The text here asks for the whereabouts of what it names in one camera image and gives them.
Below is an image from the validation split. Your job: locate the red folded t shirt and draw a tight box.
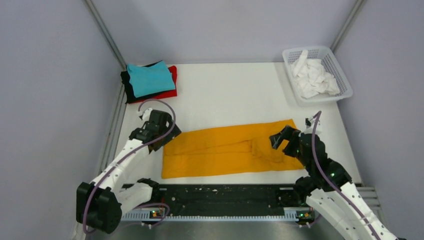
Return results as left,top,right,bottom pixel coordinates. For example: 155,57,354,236
144,63,178,99

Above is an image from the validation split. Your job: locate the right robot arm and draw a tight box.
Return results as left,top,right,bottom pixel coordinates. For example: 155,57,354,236
269,125,398,240

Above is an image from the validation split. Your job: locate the aluminium frame post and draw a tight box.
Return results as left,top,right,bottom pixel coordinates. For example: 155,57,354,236
83,0,127,70
330,0,367,53

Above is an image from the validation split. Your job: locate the white slotted cable duct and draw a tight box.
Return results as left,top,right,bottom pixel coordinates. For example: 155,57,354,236
121,210,299,222

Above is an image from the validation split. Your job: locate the orange t shirt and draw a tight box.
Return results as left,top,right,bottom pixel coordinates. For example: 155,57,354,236
161,119,303,179

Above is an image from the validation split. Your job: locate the white plastic laundry basket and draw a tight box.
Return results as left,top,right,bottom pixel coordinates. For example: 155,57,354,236
282,46,353,106

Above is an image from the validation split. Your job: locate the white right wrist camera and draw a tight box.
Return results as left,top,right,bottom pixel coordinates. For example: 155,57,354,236
303,117,322,135

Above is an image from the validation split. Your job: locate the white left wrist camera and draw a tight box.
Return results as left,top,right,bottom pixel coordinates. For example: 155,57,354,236
139,107,153,121

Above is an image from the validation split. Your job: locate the aluminium table side rail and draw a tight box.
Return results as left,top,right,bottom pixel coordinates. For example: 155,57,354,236
95,85,126,177

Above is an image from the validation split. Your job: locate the teal folded t shirt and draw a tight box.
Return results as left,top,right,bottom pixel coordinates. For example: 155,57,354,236
126,60,176,98

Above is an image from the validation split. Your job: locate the black folded t shirt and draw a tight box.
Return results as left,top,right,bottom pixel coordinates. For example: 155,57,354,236
120,70,162,104

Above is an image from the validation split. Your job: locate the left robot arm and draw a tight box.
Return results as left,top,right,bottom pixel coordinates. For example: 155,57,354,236
76,107,181,234

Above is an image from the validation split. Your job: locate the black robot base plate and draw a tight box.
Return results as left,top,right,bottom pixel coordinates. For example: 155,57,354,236
133,184,318,222

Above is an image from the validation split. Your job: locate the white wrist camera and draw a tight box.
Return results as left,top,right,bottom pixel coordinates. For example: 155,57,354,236
303,117,322,135
139,107,153,121

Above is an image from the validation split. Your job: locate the right aluminium frame post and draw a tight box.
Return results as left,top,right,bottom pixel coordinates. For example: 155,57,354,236
330,0,367,53

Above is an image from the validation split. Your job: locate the white crumpled t shirt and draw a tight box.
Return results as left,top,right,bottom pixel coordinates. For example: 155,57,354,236
290,50,340,99

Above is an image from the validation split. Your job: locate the left aluminium frame post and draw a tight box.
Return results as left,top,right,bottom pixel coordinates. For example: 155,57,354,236
83,0,127,70

